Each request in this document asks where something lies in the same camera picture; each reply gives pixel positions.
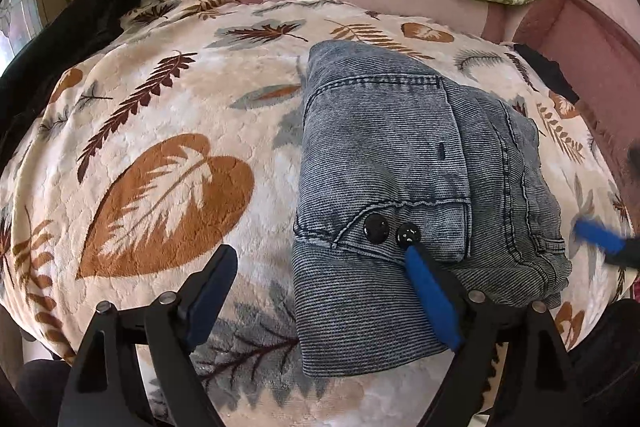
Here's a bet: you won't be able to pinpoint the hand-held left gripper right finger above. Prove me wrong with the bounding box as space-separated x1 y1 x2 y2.
405 245 590 427

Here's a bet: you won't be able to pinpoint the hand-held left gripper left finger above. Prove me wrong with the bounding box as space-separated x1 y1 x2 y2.
57 244 238 427

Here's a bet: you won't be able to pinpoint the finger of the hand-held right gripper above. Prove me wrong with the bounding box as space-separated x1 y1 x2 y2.
574 218 640 269

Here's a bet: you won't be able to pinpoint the blue denim pants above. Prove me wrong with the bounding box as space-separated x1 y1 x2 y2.
291 38 573 379

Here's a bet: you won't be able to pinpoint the small black cloth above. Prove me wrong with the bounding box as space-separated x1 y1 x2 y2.
515 44 576 104

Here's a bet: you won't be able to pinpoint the person's left leg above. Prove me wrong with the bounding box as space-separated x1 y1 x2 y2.
14 357 72 427

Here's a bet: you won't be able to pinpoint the leaf print blanket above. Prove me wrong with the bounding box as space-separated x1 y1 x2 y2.
0 0 636 427

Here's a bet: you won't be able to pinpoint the large black garment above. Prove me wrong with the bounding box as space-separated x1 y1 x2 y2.
0 0 151 168

